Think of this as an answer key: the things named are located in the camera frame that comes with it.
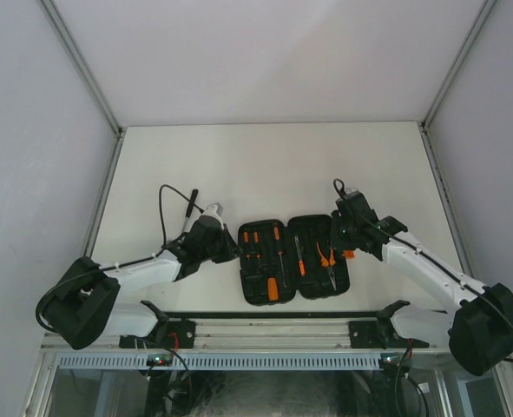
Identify long nose pliers orange handles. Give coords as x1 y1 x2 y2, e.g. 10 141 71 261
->
316 242 337 291

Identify small precision screwdriver orange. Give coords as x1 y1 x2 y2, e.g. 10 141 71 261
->
253 230 262 268

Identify black plastic tool case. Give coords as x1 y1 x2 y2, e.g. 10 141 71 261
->
238 214 351 306

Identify claw hammer orange black handle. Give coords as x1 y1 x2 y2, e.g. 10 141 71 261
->
266 277 280 301

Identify small screwdriver orange black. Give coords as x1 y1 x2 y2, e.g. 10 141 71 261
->
243 231 251 268

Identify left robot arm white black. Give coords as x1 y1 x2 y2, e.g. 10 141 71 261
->
35 214 241 350

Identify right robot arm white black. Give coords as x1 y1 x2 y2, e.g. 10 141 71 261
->
332 187 513 376

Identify aluminium front rail frame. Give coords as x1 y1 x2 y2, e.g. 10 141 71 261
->
43 315 457 351

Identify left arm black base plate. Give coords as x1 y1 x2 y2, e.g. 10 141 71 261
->
119 319 196 350

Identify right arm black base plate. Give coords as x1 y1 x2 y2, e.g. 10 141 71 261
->
348 320 395 349

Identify grey slotted cable duct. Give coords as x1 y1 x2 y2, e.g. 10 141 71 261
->
57 352 383 371

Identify right camera black cable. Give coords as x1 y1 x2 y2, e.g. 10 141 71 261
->
332 178 513 362

